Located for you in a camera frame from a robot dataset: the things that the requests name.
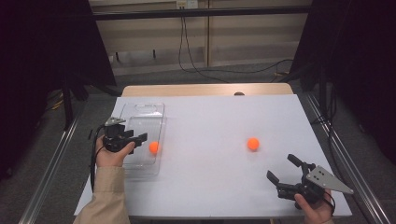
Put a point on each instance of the clear plastic container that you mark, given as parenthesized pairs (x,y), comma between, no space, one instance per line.
(146,112)

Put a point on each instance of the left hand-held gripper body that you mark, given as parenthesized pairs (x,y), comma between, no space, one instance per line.
(115,138)

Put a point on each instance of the aluminium rail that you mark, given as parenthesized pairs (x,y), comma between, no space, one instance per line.
(341,153)
(46,180)

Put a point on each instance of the white wall socket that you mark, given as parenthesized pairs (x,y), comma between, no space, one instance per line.
(186,3)

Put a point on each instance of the black wall peg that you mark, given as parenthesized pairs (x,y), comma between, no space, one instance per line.
(117,56)
(154,54)

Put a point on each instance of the plain orange ball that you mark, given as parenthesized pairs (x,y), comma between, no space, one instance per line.
(253,143)

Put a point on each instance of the black curtain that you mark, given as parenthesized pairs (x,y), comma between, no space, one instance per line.
(37,46)
(358,46)

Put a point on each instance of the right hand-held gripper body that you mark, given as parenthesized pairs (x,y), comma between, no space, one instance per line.
(322,180)

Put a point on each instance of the wooden table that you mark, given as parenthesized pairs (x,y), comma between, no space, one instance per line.
(186,89)

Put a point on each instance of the black horizontal bar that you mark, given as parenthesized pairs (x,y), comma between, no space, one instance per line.
(186,13)

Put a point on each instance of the small dark knob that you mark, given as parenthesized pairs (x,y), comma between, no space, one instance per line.
(239,93)

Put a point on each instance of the white board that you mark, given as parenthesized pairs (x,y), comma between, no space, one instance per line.
(218,124)

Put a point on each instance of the person's left hand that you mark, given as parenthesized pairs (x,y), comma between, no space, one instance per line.
(109,158)

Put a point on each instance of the black pen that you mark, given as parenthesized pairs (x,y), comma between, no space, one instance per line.
(90,134)

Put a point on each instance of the person's right hand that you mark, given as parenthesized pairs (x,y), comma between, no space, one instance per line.
(316,214)

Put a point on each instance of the orange ball with black mark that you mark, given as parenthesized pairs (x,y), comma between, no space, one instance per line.
(153,147)

